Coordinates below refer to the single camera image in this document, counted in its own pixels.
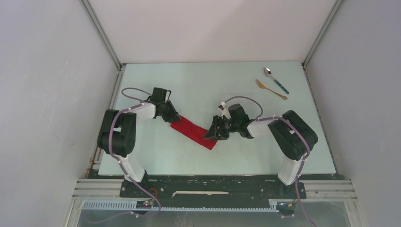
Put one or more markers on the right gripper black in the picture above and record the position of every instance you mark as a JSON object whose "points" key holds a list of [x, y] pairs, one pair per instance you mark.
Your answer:
{"points": [[214, 134]]}

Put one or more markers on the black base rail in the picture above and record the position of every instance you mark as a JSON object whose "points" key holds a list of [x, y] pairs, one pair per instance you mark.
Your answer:
{"points": [[213, 191]]}

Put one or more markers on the corner aluminium profile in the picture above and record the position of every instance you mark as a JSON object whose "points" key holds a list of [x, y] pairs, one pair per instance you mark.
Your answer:
{"points": [[338, 4], [93, 18]]}

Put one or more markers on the left corner aluminium profile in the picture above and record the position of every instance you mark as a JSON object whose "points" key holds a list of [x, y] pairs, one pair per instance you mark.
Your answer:
{"points": [[93, 18]]}

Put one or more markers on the red cloth napkin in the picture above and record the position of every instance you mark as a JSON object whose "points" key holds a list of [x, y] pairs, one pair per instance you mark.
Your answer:
{"points": [[193, 132]]}

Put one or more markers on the silver spoon blue handle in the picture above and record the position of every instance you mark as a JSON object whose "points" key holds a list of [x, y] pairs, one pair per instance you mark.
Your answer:
{"points": [[268, 73]]}

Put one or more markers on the aluminium frame rail front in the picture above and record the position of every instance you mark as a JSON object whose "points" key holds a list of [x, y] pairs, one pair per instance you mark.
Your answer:
{"points": [[103, 194]]}

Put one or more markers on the right corner aluminium profile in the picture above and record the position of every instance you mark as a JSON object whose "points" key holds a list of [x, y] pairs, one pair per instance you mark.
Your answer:
{"points": [[338, 4]]}

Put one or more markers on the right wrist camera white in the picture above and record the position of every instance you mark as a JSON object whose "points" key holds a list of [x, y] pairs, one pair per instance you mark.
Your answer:
{"points": [[224, 110]]}

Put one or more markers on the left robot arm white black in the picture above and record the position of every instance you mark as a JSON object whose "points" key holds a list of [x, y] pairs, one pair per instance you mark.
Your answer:
{"points": [[117, 136]]}

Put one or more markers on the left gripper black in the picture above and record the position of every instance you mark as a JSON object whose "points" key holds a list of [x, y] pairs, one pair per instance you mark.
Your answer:
{"points": [[174, 116]]}

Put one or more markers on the gold fork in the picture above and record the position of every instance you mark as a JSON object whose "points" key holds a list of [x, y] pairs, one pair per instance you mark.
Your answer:
{"points": [[260, 85]]}

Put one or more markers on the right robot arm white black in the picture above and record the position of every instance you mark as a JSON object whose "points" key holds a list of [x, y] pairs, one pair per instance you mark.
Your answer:
{"points": [[293, 135]]}

